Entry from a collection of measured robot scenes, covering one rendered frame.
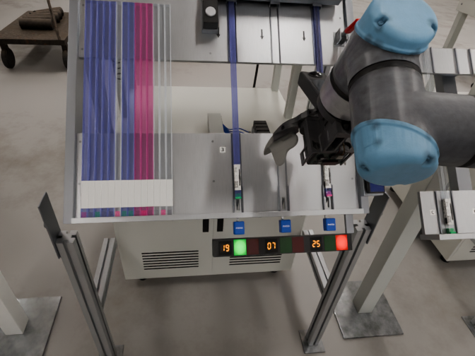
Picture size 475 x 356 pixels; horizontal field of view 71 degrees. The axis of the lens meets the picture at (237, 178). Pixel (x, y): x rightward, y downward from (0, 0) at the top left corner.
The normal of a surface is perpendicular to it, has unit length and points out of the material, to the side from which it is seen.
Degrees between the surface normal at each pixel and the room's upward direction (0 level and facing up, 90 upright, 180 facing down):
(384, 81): 39
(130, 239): 90
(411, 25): 29
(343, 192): 45
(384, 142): 50
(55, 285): 0
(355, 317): 0
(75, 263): 90
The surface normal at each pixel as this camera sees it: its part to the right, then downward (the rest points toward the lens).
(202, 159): 0.14, -0.12
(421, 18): 0.12, -0.37
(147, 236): 0.12, 0.62
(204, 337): 0.07, -0.78
